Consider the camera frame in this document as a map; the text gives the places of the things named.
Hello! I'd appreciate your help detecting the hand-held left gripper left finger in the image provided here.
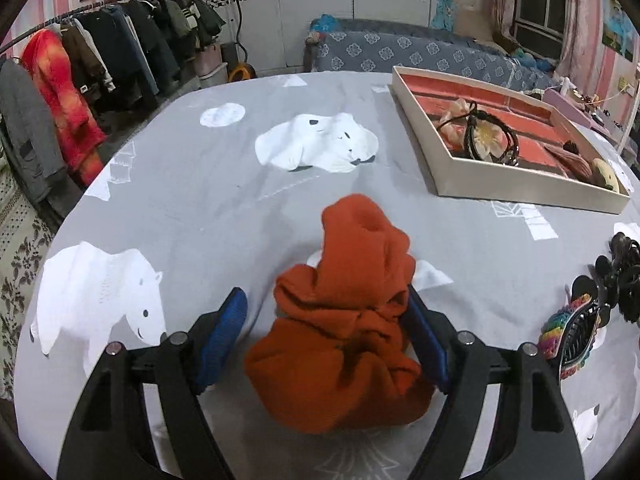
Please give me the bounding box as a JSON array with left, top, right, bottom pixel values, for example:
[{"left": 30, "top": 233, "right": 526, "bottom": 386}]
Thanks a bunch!
[{"left": 57, "top": 287, "right": 249, "bottom": 480}]

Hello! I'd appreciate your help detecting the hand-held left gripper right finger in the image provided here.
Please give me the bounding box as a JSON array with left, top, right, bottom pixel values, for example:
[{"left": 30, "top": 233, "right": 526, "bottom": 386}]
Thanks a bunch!
[{"left": 400, "top": 284, "right": 586, "bottom": 480}]

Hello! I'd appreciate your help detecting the orange knit scrunchie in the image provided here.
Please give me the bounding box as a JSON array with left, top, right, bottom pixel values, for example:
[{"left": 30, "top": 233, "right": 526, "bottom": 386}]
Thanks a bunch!
[{"left": 244, "top": 193, "right": 437, "bottom": 435}]

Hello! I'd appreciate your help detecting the rainbow hair claw clip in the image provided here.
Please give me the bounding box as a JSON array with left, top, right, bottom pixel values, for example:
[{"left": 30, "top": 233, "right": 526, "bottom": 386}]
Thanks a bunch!
[{"left": 538, "top": 293, "right": 609, "bottom": 381}]

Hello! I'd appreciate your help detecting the shallow tray with red lining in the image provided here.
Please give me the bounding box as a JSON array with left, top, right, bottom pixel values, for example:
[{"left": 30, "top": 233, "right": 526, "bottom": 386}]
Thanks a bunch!
[{"left": 390, "top": 65, "right": 631, "bottom": 215}]

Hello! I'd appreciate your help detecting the black hair claw clip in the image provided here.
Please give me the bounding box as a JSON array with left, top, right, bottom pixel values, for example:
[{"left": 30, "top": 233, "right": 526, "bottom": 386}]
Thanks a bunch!
[{"left": 570, "top": 232, "right": 640, "bottom": 324}]

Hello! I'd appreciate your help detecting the black cord bracelet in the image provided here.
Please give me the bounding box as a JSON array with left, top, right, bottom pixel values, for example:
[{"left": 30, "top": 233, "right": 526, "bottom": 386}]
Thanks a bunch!
[{"left": 440, "top": 102, "right": 521, "bottom": 166}]

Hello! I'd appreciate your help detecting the ribbed hair scrunchie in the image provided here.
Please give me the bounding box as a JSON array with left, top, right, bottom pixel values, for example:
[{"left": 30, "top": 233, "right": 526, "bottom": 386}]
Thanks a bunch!
[{"left": 544, "top": 145, "right": 594, "bottom": 180}]

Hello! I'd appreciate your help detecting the flower hair tie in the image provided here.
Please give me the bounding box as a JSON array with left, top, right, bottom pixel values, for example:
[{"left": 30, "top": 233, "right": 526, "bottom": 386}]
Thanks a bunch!
[{"left": 438, "top": 98, "right": 507, "bottom": 161}]

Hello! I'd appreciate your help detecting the pineapple plush charm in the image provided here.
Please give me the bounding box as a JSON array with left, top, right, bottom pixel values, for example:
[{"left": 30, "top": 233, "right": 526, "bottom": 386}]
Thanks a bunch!
[{"left": 589, "top": 158, "right": 622, "bottom": 194}]

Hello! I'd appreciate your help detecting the grey polar bear bedsheet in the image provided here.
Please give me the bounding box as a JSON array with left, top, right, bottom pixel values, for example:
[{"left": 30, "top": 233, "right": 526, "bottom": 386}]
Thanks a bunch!
[{"left": 14, "top": 70, "right": 640, "bottom": 480}]

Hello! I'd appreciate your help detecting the patterned lace cloth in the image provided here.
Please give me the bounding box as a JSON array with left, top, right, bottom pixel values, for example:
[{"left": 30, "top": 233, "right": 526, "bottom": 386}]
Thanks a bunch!
[{"left": 0, "top": 169, "right": 57, "bottom": 402}]

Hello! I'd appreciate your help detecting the standing garment steamer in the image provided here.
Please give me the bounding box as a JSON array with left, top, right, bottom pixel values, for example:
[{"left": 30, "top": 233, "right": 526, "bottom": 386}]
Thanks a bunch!
[{"left": 219, "top": 0, "right": 259, "bottom": 84}]

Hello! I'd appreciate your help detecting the pink shelf unit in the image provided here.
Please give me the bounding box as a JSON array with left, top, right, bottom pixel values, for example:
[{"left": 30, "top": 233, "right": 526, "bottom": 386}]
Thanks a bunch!
[{"left": 542, "top": 84, "right": 627, "bottom": 142}]

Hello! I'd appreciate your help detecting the blue patterned sofa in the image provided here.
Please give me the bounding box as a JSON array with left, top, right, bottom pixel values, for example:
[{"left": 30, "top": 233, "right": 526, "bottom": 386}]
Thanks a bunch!
[{"left": 304, "top": 17, "right": 557, "bottom": 92}]

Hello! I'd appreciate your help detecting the row of hanging clothes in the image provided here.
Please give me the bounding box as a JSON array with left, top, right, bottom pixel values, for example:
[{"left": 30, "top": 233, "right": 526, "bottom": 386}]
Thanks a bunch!
[{"left": 0, "top": 0, "right": 227, "bottom": 206}]

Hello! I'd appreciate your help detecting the blue hanging cloth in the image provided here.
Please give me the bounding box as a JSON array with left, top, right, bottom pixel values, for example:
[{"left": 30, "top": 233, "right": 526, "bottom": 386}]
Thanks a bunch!
[{"left": 432, "top": 0, "right": 457, "bottom": 32}]

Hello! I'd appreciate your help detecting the blue bag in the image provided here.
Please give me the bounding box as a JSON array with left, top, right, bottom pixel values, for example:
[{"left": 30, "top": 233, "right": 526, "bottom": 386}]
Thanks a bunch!
[{"left": 309, "top": 13, "right": 342, "bottom": 34}]

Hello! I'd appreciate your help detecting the white sliding door wardrobe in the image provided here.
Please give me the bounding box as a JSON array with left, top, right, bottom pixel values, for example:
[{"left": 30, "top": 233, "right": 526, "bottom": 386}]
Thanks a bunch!
[{"left": 197, "top": 0, "right": 441, "bottom": 73}]

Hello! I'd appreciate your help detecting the window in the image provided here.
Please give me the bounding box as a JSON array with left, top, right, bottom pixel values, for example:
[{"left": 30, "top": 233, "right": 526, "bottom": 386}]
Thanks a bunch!
[{"left": 514, "top": 0, "right": 569, "bottom": 52}]

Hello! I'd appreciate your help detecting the metal clothes rack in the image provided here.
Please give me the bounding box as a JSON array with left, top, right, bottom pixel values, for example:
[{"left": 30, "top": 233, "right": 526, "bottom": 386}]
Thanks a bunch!
[{"left": 0, "top": 0, "right": 181, "bottom": 56}]

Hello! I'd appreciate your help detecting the pink floral curtain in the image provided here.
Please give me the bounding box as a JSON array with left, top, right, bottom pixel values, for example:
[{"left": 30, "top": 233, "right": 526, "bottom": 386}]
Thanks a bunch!
[{"left": 556, "top": 0, "right": 610, "bottom": 77}]

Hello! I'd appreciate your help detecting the couple photo wall poster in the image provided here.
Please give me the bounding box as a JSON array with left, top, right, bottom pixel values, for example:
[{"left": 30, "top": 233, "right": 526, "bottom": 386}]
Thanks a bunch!
[{"left": 601, "top": 0, "right": 640, "bottom": 62}]

